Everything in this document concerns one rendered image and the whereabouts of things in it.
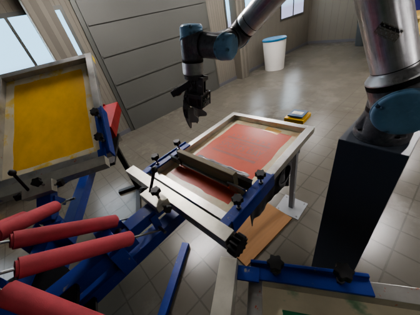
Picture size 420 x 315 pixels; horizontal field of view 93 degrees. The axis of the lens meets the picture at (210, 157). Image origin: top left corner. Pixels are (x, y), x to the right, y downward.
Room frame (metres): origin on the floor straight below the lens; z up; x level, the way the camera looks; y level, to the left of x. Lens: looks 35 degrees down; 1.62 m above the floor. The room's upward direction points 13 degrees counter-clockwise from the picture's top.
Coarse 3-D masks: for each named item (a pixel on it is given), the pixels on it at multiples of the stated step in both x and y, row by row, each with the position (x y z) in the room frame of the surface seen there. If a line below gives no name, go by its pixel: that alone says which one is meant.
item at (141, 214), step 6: (138, 210) 0.58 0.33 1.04; (144, 210) 0.57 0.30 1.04; (150, 210) 0.56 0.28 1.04; (162, 210) 0.58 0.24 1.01; (132, 216) 0.55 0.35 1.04; (138, 216) 0.55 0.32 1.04; (144, 216) 0.54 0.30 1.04; (150, 216) 0.54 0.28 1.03; (126, 222) 0.53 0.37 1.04; (132, 222) 0.52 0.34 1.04; (138, 222) 0.51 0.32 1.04; (144, 222) 0.52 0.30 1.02; (150, 222) 0.54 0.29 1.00; (132, 228) 0.50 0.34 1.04; (138, 228) 0.51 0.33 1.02; (144, 228) 0.52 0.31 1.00; (138, 234) 0.50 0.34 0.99
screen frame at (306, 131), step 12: (228, 120) 1.30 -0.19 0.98; (240, 120) 1.31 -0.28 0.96; (252, 120) 1.23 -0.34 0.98; (264, 120) 1.16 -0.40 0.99; (276, 120) 1.12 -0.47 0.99; (204, 132) 1.18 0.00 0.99; (312, 132) 0.93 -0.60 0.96; (192, 144) 1.07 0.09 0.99; (300, 144) 0.83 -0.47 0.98; (288, 156) 0.75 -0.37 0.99; (276, 168) 0.68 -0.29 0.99; (168, 180) 0.78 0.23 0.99; (180, 192) 0.68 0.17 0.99; (192, 192) 0.66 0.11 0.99; (204, 204) 0.57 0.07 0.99; (216, 216) 0.50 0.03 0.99
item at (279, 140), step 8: (256, 136) 1.05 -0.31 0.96; (264, 136) 1.02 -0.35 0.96; (272, 136) 1.00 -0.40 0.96; (280, 136) 0.98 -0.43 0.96; (288, 136) 0.96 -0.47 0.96; (280, 144) 0.91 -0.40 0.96; (272, 152) 0.85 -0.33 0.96; (232, 160) 0.87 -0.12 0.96; (240, 160) 0.85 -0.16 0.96; (264, 160) 0.80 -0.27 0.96; (240, 168) 0.79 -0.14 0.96; (248, 168) 0.77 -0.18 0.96; (256, 168) 0.76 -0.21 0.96; (200, 184) 0.74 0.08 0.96; (208, 184) 0.72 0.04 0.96; (216, 184) 0.71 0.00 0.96; (208, 192) 0.67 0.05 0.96; (216, 192) 0.66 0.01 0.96; (224, 192) 0.65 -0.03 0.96; (232, 192) 0.63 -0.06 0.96; (224, 200) 0.60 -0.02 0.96
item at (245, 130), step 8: (232, 128) 1.22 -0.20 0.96; (240, 128) 1.19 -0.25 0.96; (248, 128) 1.17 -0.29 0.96; (256, 128) 1.14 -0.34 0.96; (224, 136) 1.13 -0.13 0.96; (248, 136) 1.07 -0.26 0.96; (208, 144) 1.08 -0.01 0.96; (216, 144) 1.06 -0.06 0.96; (200, 152) 1.01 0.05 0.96; (208, 152) 0.99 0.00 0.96; (216, 152) 0.97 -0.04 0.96; (216, 160) 0.90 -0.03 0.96; (224, 160) 0.88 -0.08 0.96; (176, 168) 0.91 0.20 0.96; (184, 168) 0.90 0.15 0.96; (176, 176) 0.84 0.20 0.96; (184, 176) 0.83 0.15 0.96; (192, 176) 0.81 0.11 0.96; (200, 176) 0.80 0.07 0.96; (192, 184) 0.75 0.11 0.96
